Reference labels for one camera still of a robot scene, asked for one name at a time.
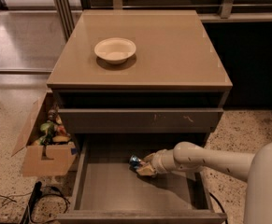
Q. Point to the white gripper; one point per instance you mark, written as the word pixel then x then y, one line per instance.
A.
pixel 157 162

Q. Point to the crushed blue redbull can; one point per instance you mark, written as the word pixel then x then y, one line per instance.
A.
pixel 135 162

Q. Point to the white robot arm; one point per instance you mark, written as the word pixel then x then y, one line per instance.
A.
pixel 253 168

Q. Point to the grey top drawer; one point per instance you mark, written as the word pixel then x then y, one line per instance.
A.
pixel 132 120

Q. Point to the open grey middle drawer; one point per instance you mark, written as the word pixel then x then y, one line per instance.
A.
pixel 108 191

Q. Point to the grey drawer cabinet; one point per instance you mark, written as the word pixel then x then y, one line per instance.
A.
pixel 175 66

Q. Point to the toy objects in box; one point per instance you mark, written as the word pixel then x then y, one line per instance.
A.
pixel 54 132

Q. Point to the cardboard box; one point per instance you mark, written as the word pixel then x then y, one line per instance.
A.
pixel 40 160

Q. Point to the black power strip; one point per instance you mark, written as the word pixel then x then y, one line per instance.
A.
pixel 35 195

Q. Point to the white paper bowl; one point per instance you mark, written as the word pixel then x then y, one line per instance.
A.
pixel 115 50

